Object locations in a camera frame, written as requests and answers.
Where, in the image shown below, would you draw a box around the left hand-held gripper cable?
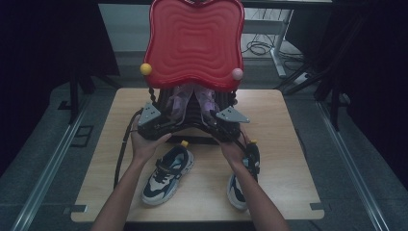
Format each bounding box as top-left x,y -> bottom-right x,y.
113,108 -> 144,191

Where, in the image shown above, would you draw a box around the red and black shoe rack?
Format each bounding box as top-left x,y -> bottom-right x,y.
140,0 -> 245,146

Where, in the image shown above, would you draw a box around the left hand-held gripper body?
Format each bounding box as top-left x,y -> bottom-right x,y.
137,102 -> 176,141

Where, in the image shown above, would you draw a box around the hand-held gripper cable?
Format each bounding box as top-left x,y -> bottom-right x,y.
220,126 -> 259,176
113,108 -> 144,191

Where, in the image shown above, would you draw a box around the right hand-held gripper cable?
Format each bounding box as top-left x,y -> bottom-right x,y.
220,126 -> 259,176

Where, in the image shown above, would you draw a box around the dark floor hatch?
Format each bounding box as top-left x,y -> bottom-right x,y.
70,125 -> 95,149

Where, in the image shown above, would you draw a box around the black cables on floor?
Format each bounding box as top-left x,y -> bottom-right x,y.
242,32 -> 305,64

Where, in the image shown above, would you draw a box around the metal floor rail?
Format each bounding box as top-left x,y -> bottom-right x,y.
316,99 -> 391,231
11,95 -> 91,231

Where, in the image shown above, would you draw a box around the person's left hand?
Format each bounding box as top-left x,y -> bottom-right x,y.
130,115 -> 173,166

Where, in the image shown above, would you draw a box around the navy and white sneaker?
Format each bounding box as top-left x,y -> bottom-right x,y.
226,139 -> 262,212
140,140 -> 195,207

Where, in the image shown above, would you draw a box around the white metal desk frame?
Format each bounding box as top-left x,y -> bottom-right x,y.
242,9 -> 294,79

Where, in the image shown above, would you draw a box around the black metal stand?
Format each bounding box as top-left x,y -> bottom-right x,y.
57,62 -> 122,125
273,61 -> 352,132

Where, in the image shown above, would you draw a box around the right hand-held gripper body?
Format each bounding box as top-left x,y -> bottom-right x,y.
211,106 -> 251,142

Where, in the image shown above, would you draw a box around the white power strip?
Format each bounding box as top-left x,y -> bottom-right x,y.
293,71 -> 315,87

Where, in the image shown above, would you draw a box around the person's right hand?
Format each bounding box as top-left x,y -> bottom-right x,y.
215,123 -> 250,167

